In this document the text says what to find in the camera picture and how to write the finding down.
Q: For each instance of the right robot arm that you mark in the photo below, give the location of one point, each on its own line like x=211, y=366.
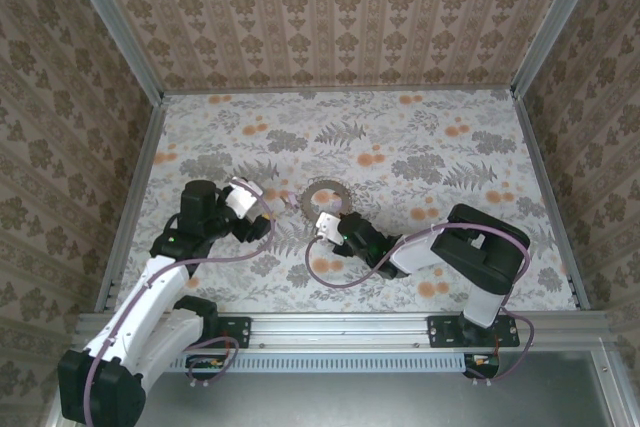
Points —
x=480, y=257

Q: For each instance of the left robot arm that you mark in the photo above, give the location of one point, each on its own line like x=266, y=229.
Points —
x=150, y=307

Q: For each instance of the floral patterned table cover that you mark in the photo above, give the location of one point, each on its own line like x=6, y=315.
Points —
x=400, y=147

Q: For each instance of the grey metal sheet panel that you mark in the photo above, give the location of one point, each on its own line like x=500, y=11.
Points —
x=350, y=402

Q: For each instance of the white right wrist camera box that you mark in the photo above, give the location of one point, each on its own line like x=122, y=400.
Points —
x=327, y=227

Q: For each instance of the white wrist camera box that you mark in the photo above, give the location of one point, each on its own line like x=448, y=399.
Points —
x=327, y=227
x=242, y=199

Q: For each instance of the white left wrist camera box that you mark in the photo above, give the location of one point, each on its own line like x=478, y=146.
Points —
x=242, y=199

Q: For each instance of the aluminium table side rail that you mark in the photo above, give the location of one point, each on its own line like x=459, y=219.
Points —
x=132, y=197
x=548, y=197

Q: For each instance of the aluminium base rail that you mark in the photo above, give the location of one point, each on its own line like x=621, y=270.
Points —
x=340, y=329

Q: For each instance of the thin aluminium wall rail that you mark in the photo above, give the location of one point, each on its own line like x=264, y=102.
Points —
x=340, y=88

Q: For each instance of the aluminium frame post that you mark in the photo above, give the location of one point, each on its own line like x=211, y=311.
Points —
x=554, y=22
x=118, y=22

